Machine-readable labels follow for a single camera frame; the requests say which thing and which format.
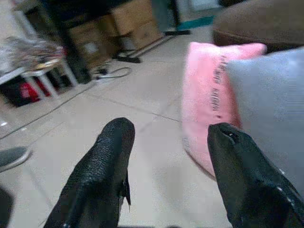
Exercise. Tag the pink pillow with black print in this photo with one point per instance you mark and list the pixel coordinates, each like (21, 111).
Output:
(202, 95)

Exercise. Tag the black stand pole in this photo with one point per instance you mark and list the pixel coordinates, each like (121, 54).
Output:
(76, 47)

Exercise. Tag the brown sofa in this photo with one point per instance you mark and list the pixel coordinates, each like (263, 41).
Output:
(259, 23)

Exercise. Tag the light grey pillow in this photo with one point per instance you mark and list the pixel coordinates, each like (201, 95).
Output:
(268, 107)

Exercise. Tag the brown cardboard box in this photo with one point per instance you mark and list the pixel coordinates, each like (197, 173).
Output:
(91, 45)
(136, 21)

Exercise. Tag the grey shoe with white sole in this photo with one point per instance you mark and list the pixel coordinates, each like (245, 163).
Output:
(12, 156)

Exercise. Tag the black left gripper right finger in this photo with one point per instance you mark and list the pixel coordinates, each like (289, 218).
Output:
(244, 175)

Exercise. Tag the teal mat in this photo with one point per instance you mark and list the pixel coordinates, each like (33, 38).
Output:
(198, 21)

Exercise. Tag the red bag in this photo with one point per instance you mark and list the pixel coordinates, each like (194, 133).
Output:
(29, 91)

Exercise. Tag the white low shelf table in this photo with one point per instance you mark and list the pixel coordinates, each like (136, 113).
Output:
(35, 69)

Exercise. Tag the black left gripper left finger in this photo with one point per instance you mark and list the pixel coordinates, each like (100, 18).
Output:
(99, 171)

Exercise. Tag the black stand base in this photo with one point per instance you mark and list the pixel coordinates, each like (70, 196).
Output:
(129, 57)

